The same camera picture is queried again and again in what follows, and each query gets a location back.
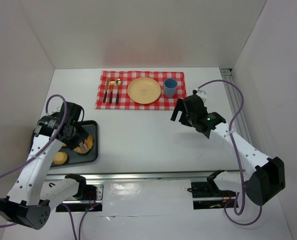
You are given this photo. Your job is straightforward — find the aluminium rail front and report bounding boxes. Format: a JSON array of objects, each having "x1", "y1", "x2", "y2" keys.
[{"x1": 43, "y1": 170, "x2": 242, "y2": 182}]

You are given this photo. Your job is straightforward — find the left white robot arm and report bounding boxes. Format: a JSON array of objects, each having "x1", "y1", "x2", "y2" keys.
[{"x1": 0, "y1": 102, "x2": 89, "y2": 230}]

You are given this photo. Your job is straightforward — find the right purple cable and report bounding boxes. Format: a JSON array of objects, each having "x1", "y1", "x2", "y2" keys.
[{"x1": 194, "y1": 79, "x2": 263, "y2": 226}]

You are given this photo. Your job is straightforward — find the gold spoon black handle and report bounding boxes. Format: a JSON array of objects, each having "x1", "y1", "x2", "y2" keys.
[{"x1": 115, "y1": 78, "x2": 123, "y2": 105}]

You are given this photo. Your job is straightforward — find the purple cable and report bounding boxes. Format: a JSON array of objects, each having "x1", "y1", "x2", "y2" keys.
[
  {"x1": 0, "y1": 94, "x2": 103, "y2": 240},
  {"x1": 194, "y1": 79, "x2": 263, "y2": 226}
]

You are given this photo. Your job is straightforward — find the aluminium rail right side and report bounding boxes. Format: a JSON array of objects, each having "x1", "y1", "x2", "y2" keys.
[{"x1": 219, "y1": 68, "x2": 253, "y2": 145}]

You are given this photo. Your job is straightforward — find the red checkered cloth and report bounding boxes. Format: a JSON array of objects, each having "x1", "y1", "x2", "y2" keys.
[{"x1": 95, "y1": 70, "x2": 187, "y2": 111}]

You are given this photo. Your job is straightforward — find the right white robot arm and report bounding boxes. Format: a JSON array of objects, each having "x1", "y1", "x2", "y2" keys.
[{"x1": 171, "y1": 94, "x2": 286, "y2": 206}]

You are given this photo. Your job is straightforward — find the gold fork black handle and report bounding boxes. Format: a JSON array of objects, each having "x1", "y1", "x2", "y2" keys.
[{"x1": 109, "y1": 78, "x2": 116, "y2": 104}]

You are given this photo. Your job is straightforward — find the aluminium rail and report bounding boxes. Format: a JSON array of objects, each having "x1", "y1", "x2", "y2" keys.
[
  {"x1": 219, "y1": 68, "x2": 253, "y2": 145},
  {"x1": 43, "y1": 170, "x2": 242, "y2": 182}
]

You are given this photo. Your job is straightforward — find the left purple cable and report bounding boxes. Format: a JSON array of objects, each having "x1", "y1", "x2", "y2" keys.
[{"x1": 0, "y1": 94, "x2": 103, "y2": 240}]

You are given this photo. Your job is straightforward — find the blue plastic cup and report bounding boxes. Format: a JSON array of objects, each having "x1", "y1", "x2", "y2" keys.
[{"x1": 163, "y1": 78, "x2": 178, "y2": 98}]

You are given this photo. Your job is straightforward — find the black plastic tray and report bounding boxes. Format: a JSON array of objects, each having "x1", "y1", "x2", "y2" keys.
[{"x1": 28, "y1": 120, "x2": 100, "y2": 170}]

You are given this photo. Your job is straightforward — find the round flower-shaped bread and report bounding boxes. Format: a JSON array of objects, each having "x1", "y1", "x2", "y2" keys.
[{"x1": 74, "y1": 135, "x2": 93, "y2": 155}]

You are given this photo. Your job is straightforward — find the small round bun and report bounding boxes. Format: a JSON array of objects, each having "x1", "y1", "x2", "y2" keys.
[{"x1": 53, "y1": 152, "x2": 68, "y2": 165}]

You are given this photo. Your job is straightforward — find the yellow round plate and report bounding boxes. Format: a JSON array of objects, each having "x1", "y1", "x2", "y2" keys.
[{"x1": 127, "y1": 77, "x2": 162, "y2": 105}]

